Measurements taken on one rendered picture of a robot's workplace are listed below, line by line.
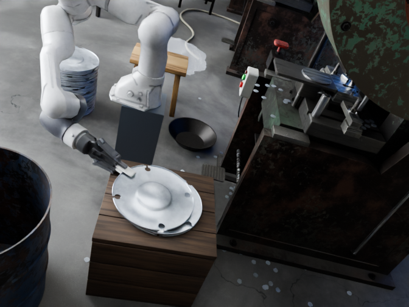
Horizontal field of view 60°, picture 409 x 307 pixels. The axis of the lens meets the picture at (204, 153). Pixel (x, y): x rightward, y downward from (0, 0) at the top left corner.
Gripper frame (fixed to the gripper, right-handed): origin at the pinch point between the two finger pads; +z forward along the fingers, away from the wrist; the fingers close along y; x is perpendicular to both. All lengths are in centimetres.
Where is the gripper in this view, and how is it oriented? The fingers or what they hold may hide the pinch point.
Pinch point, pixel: (125, 170)
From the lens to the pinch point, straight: 131.3
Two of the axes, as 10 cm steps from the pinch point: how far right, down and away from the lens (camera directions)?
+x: 4.6, -4.7, 7.6
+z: 8.3, 5.4, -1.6
